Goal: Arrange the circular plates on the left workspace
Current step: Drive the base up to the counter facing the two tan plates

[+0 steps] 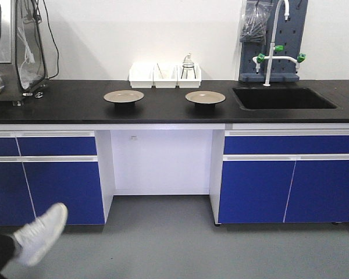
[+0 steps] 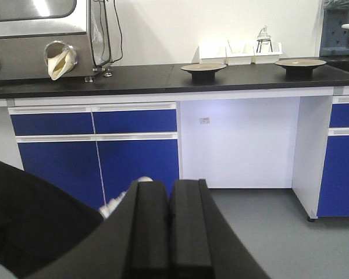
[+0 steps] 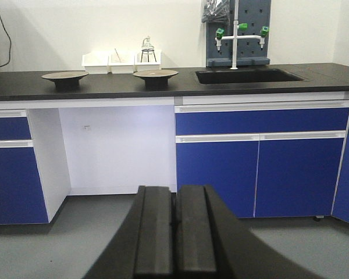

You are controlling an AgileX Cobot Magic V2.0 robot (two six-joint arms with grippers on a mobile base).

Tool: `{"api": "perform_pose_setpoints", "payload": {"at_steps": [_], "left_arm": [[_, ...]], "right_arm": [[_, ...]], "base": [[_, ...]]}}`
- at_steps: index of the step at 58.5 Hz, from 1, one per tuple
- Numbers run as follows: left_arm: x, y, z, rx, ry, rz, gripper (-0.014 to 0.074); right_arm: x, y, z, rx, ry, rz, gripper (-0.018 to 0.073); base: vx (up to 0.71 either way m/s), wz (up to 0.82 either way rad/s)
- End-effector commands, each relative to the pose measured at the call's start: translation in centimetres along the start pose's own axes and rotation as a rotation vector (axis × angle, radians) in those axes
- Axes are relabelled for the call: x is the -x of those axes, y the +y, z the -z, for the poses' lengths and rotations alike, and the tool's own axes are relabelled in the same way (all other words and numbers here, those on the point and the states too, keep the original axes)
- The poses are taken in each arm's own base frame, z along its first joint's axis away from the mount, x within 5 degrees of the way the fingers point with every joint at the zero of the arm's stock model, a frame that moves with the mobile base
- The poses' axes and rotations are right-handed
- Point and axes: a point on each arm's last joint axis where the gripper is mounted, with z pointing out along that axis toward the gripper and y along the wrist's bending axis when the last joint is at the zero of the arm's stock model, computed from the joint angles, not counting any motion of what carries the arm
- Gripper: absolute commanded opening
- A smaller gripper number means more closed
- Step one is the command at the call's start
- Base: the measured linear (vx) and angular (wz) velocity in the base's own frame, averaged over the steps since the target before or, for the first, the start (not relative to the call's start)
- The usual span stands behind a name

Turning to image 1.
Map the beige round plate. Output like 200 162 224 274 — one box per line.
185 91 226 108
104 90 144 108

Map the middle white plastic bin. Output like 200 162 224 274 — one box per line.
154 63 177 89

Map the white plastic bin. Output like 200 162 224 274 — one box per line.
129 62 154 88
177 63 202 88
154 63 177 89

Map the right white plastic bin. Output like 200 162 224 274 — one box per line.
177 63 202 88

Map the left white plastic bin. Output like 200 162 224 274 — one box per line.
129 62 154 88

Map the glass alcohol lamp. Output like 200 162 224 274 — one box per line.
182 53 194 70

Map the black lab sink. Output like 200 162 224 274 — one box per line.
233 88 337 110

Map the blue pegboard drying rack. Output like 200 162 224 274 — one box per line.
238 1 308 83

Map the white gooseneck lab faucet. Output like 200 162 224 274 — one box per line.
252 0 306 87

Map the right blue cabinet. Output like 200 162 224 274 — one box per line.
209 123 349 225

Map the blue cabinet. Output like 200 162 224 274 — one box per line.
209 123 349 225
0 126 115 226

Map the left blue cabinet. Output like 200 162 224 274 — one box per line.
0 126 115 226

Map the plastic bag of pegs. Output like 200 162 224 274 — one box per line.
240 1 273 45

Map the white sneaker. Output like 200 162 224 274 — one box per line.
13 203 68 266

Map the stainless steel lab machine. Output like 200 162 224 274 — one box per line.
0 1 48 106

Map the black power cable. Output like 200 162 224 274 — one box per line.
42 0 60 79

